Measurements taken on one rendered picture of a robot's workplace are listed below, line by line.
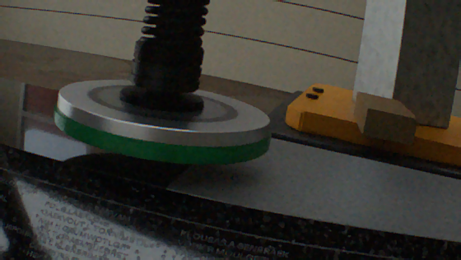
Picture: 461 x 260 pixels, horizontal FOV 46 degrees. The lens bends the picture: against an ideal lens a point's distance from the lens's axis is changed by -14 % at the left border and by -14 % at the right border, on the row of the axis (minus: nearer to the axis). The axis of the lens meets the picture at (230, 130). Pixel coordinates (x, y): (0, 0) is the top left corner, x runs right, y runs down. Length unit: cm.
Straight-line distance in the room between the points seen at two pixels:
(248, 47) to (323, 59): 86
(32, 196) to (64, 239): 6
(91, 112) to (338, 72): 611
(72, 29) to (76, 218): 723
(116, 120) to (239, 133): 11
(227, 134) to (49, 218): 18
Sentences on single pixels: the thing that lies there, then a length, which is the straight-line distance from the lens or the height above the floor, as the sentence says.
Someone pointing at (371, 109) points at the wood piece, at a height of 83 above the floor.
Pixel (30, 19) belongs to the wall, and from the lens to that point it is 817.
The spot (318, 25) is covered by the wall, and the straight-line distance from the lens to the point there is 659.
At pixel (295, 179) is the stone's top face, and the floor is 81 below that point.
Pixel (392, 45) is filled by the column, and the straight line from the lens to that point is 128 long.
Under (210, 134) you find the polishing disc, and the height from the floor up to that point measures 86.
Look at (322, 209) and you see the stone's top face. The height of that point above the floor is 81.
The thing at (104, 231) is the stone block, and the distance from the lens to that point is 52.
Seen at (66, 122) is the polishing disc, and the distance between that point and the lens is 54.
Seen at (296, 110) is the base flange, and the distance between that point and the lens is 117.
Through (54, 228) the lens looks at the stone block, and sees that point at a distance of 53.
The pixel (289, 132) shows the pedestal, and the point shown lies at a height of 74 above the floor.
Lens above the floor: 98
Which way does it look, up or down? 13 degrees down
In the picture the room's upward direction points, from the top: 10 degrees clockwise
